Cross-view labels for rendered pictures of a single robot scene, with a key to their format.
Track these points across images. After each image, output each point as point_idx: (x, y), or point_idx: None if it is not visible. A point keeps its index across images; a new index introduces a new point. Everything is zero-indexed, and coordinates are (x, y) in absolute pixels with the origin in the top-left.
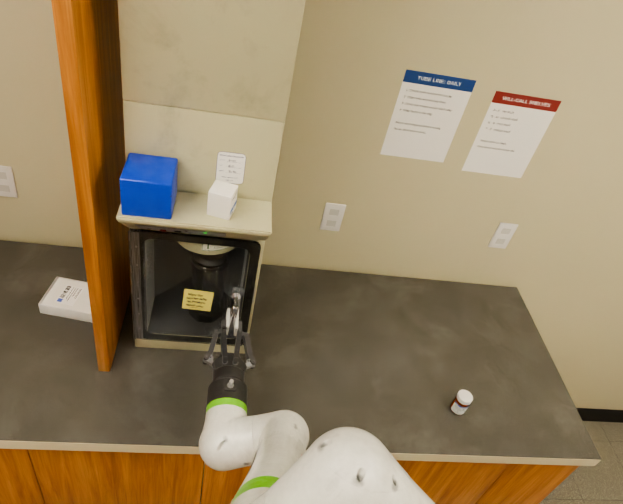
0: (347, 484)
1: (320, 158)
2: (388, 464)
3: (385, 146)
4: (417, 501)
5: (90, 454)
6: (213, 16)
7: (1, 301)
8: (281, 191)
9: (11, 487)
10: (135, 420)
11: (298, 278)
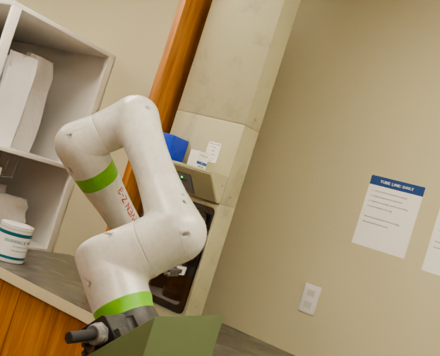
0: (128, 95)
1: (306, 239)
2: (151, 104)
3: (356, 235)
4: (154, 123)
5: (42, 321)
6: (225, 70)
7: (70, 268)
8: (275, 265)
9: None
10: (81, 301)
11: (265, 345)
